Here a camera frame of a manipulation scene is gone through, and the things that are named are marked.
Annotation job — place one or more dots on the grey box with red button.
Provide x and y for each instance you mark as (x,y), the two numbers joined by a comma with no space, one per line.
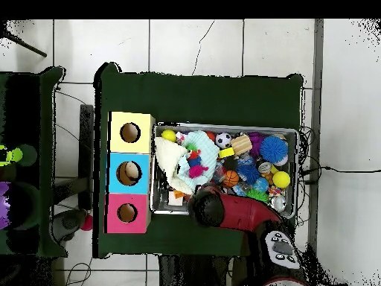
(70,223)

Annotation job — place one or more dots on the yellow plastic ball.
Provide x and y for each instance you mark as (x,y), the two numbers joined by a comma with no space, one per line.
(281,179)
(169,135)

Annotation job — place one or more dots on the shallow clear mesh bin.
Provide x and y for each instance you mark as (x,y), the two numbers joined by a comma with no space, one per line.
(214,127)

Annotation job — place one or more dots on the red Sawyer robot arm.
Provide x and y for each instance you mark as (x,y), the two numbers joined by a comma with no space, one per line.
(244,213)

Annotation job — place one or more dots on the striped wooden block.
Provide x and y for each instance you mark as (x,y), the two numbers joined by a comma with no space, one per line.
(241,145)

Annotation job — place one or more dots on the wooden box with three holes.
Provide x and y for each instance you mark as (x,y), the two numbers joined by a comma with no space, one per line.
(131,147)

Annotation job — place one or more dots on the multicolour spiky caterpillar toy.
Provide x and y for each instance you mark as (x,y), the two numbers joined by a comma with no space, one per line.
(195,162)

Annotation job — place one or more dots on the dark green table cloth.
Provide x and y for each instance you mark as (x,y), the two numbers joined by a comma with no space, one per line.
(47,119)
(193,98)

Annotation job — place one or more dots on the black rod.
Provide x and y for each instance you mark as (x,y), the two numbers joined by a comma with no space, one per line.
(29,48)

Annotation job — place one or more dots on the large blue spiky ball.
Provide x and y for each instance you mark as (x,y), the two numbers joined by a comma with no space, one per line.
(273,149)

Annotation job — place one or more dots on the lime green cup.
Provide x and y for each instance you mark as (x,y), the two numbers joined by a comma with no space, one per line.
(16,155)

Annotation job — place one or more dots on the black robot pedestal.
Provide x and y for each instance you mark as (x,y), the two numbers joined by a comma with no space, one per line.
(193,274)

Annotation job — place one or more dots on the small soccer ball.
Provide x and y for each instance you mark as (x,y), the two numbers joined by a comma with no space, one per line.
(223,140)

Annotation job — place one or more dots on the cream waffle cloth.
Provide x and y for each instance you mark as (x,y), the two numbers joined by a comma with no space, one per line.
(168,158)

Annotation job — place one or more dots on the purple plastic bowl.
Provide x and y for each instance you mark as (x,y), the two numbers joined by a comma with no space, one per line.
(3,205)

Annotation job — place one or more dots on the yellow foam block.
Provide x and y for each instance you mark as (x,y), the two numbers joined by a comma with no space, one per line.
(226,152)

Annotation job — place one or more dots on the small basketball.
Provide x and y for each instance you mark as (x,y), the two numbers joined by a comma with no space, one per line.
(231,178)

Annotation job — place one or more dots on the light blue waffle cloth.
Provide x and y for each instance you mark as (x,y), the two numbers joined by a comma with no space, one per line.
(208,155)

